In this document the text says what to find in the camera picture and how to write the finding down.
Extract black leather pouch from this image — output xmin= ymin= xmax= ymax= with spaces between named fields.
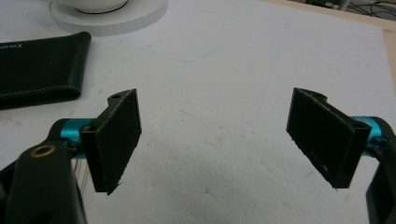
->
xmin=0 ymin=31 xmax=92 ymax=110

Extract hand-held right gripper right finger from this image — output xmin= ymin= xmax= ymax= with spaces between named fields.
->
xmin=286 ymin=87 xmax=396 ymax=189

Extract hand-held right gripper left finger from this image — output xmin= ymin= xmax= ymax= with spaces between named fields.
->
xmin=49 ymin=88 xmax=143 ymax=196

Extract black cables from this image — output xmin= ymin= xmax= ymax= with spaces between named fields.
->
xmin=306 ymin=0 xmax=396 ymax=21

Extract white round coaster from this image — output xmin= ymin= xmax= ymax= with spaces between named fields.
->
xmin=49 ymin=0 xmax=169 ymax=37

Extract white cup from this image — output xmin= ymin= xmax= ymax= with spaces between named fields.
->
xmin=59 ymin=0 xmax=129 ymax=15

